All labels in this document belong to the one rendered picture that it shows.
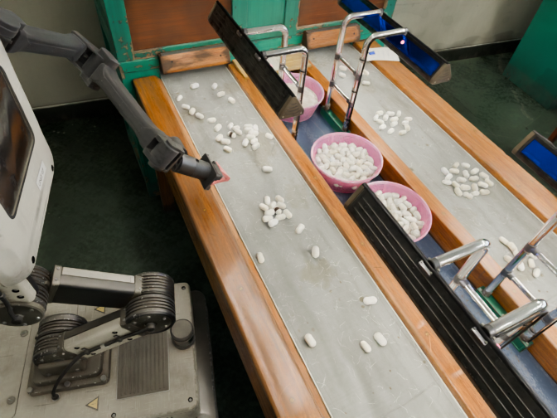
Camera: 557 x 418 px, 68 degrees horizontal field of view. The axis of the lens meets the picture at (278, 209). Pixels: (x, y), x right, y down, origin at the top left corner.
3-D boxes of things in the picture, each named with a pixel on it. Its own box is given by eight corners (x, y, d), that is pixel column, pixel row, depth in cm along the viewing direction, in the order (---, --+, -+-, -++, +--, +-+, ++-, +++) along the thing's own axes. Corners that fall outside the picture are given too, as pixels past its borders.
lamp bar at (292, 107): (279, 120, 117) (281, 99, 112) (207, 21, 152) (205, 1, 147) (304, 114, 120) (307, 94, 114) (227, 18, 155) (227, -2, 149)
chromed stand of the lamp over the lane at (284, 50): (254, 164, 157) (259, 56, 123) (234, 133, 169) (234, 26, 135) (297, 153, 164) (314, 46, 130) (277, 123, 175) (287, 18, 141)
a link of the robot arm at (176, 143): (149, 167, 110) (170, 144, 108) (137, 142, 117) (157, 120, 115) (181, 182, 120) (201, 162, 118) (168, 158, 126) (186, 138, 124)
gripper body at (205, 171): (210, 153, 126) (191, 147, 121) (221, 176, 121) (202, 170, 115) (197, 169, 129) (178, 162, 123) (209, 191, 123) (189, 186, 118)
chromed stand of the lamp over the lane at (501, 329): (407, 416, 103) (491, 346, 69) (363, 345, 114) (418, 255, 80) (463, 384, 109) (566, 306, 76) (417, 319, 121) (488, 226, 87)
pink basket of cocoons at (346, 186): (348, 211, 146) (354, 193, 139) (293, 172, 156) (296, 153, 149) (389, 176, 159) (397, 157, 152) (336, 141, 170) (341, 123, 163)
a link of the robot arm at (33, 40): (62, 52, 125) (82, 27, 123) (98, 85, 128) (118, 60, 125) (-56, 33, 82) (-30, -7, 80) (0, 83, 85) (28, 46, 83)
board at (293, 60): (244, 80, 178) (244, 77, 177) (232, 61, 187) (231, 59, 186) (311, 66, 189) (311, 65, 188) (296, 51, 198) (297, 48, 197)
